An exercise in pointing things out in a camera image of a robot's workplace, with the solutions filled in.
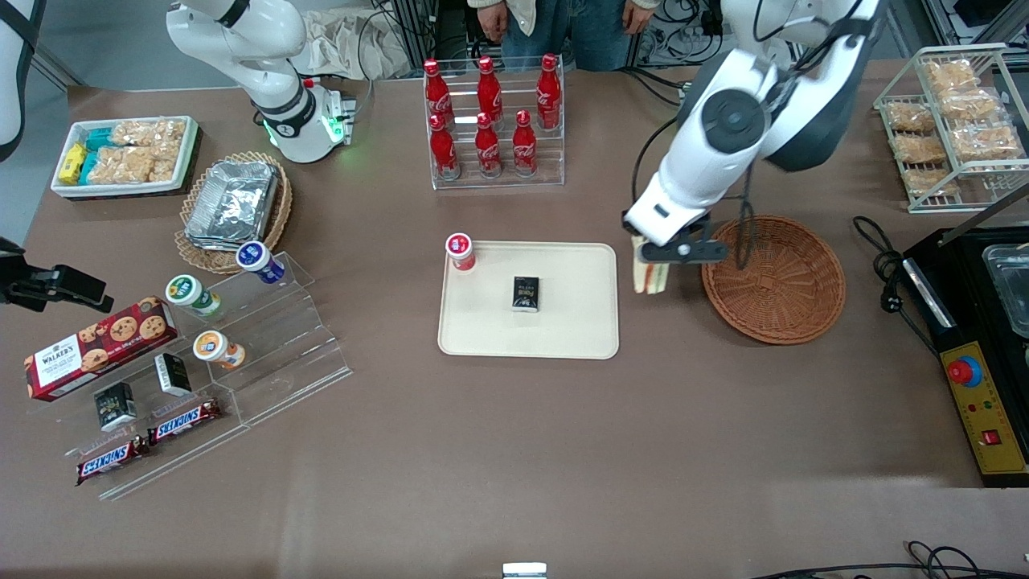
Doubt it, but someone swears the white plastic bin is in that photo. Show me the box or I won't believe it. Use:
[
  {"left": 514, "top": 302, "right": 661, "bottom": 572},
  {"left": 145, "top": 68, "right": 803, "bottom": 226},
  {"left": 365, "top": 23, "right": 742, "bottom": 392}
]
[{"left": 50, "top": 116, "right": 201, "bottom": 200}]

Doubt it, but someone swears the black power cable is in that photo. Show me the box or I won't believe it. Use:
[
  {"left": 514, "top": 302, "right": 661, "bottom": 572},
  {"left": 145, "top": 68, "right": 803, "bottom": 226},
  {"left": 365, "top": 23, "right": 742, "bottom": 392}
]
[{"left": 852, "top": 215, "right": 940, "bottom": 356}]

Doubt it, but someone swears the cream plastic tray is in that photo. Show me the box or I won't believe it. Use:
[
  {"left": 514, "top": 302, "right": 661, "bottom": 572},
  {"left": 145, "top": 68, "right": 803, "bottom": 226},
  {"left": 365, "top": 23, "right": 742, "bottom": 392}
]
[{"left": 437, "top": 241, "right": 621, "bottom": 360}]

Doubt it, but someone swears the triangular sandwich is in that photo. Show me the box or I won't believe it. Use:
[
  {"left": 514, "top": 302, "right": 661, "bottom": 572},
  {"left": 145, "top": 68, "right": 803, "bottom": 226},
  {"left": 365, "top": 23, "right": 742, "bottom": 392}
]
[{"left": 632, "top": 236, "right": 674, "bottom": 296}]

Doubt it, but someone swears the brown wicker basket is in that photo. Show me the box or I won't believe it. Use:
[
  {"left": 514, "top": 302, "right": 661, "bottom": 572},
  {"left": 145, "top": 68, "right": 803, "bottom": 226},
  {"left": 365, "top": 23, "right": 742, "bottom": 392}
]
[{"left": 701, "top": 215, "right": 847, "bottom": 347}]

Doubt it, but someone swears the black appliance with yellow panel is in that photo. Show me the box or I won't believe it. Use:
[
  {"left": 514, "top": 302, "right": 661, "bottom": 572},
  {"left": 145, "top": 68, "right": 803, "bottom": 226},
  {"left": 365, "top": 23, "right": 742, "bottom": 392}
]
[{"left": 902, "top": 185, "right": 1029, "bottom": 490}]

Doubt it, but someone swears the black floor cable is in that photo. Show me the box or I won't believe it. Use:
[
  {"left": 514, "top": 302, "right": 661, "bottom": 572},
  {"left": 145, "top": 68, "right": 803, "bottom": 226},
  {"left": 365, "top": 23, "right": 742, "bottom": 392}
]
[{"left": 746, "top": 540, "right": 1029, "bottom": 579}]

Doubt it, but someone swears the person in jeans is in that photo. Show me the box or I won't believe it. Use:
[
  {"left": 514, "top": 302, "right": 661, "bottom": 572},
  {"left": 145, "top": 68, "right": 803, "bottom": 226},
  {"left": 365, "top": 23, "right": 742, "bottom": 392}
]
[{"left": 466, "top": 0, "right": 665, "bottom": 72}]

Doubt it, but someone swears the Snickers chocolate bar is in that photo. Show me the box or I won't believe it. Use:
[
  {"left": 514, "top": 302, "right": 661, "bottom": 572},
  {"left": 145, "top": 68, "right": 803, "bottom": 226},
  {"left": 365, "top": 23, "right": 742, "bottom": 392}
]
[
  {"left": 147, "top": 398, "right": 224, "bottom": 446},
  {"left": 76, "top": 435, "right": 152, "bottom": 487}
]

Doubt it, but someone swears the red emergency stop button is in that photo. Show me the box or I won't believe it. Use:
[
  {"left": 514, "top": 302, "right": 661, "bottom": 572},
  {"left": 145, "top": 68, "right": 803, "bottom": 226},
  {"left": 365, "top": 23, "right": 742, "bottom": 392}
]
[{"left": 946, "top": 355, "right": 984, "bottom": 389}]

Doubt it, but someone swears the bag of puffed snacks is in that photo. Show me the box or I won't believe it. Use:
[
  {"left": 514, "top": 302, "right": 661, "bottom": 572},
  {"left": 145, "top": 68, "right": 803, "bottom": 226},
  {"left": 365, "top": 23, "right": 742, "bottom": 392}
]
[
  {"left": 920, "top": 60, "right": 982, "bottom": 92},
  {"left": 892, "top": 133, "right": 949, "bottom": 166},
  {"left": 87, "top": 146, "right": 179, "bottom": 186},
  {"left": 951, "top": 123, "right": 1027, "bottom": 163},
  {"left": 884, "top": 101, "right": 938, "bottom": 134},
  {"left": 904, "top": 166, "right": 962, "bottom": 199},
  {"left": 111, "top": 118, "right": 188, "bottom": 160},
  {"left": 937, "top": 87, "right": 1003, "bottom": 123}
]

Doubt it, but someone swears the beige cloth bag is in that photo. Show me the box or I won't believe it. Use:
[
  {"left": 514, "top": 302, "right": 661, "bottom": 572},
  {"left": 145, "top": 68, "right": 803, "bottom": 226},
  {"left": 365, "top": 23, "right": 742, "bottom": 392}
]
[{"left": 291, "top": 6, "right": 412, "bottom": 82}]

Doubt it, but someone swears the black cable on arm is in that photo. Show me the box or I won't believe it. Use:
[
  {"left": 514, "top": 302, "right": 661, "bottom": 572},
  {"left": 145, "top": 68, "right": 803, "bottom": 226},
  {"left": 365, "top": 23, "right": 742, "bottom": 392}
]
[{"left": 734, "top": 157, "right": 762, "bottom": 271}]

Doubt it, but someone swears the yellow snack packet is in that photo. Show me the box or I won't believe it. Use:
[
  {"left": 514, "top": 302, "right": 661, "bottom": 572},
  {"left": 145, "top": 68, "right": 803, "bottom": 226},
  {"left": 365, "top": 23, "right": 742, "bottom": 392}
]
[{"left": 58, "top": 143, "right": 88, "bottom": 187}]

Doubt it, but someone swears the orange-label gum bottle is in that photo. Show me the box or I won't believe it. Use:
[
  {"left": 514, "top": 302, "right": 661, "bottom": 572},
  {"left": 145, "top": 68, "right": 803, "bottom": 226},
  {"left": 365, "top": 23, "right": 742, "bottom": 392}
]
[{"left": 192, "top": 330, "right": 248, "bottom": 371}]

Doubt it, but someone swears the clear acrylic stepped shelf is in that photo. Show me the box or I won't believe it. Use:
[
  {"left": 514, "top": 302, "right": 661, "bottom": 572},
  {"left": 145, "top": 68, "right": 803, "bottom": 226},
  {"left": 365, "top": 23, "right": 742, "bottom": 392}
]
[{"left": 28, "top": 251, "right": 354, "bottom": 503}]

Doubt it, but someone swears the red-label gum bottle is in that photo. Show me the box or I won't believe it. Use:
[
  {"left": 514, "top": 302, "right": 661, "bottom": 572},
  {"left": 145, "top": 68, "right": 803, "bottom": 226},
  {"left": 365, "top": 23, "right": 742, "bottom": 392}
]
[{"left": 445, "top": 232, "right": 478, "bottom": 273}]

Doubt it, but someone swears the blue-label gum bottle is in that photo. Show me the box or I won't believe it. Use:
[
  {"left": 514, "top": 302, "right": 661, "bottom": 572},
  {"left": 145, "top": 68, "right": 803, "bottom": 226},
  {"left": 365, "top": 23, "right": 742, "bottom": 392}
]
[{"left": 236, "top": 240, "right": 288, "bottom": 285}]

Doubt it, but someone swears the red Walkers cookie box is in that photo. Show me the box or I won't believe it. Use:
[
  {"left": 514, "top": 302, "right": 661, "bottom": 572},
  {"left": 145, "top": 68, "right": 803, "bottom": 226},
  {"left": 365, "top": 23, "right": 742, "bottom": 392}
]
[{"left": 24, "top": 296, "right": 180, "bottom": 403}]

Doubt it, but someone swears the clear acrylic bottle rack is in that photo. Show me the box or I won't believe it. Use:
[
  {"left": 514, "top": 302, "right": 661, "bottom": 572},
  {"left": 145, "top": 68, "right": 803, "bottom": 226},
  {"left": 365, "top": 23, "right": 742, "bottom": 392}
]
[{"left": 423, "top": 56, "right": 567, "bottom": 192}]

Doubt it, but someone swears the white wire rack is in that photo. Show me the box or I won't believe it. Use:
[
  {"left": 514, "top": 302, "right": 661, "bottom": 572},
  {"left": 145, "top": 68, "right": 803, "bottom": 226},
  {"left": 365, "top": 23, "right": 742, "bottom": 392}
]
[{"left": 873, "top": 43, "right": 1029, "bottom": 215}]

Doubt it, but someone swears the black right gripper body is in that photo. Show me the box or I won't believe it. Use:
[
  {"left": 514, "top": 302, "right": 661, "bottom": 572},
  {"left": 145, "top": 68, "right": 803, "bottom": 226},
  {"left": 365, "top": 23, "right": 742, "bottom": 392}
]
[{"left": 0, "top": 237, "right": 34, "bottom": 311}]

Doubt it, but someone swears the teal snack packet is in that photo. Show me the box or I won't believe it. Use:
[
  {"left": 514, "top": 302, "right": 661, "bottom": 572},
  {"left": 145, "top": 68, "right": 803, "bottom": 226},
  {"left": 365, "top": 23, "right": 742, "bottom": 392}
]
[{"left": 80, "top": 126, "right": 118, "bottom": 183}]

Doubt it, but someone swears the red Coca-Cola bottle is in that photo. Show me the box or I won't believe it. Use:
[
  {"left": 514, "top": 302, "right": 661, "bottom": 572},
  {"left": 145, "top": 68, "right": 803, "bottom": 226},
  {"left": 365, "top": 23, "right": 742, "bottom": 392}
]
[
  {"left": 477, "top": 55, "right": 505, "bottom": 121},
  {"left": 428, "top": 113, "right": 461, "bottom": 181},
  {"left": 511, "top": 110, "right": 539, "bottom": 178},
  {"left": 474, "top": 112, "right": 503, "bottom": 179},
  {"left": 536, "top": 53, "right": 563, "bottom": 132},
  {"left": 423, "top": 58, "right": 456, "bottom": 123}
]

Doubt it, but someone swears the stack of foil trays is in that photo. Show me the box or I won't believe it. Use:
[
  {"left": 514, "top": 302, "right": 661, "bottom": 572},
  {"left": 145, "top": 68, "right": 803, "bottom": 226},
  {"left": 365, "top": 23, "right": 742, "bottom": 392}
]
[{"left": 184, "top": 159, "right": 281, "bottom": 253}]

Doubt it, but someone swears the light wicker basket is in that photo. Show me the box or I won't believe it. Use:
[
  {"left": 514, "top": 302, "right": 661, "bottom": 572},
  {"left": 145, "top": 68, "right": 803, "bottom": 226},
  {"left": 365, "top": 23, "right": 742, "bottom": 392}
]
[{"left": 174, "top": 151, "right": 294, "bottom": 276}]

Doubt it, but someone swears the green-label gum bottle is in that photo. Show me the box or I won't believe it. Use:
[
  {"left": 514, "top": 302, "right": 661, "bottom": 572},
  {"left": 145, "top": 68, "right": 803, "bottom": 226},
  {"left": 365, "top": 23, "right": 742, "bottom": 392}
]
[{"left": 165, "top": 273, "right": 223, "bottom": 317}]

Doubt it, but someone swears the clear plastic container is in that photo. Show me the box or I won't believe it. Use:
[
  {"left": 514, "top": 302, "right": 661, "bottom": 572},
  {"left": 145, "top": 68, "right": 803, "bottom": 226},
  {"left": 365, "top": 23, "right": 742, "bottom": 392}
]
[{"left": 981, "top": 244, "right": 1029, "bottom": 339}]

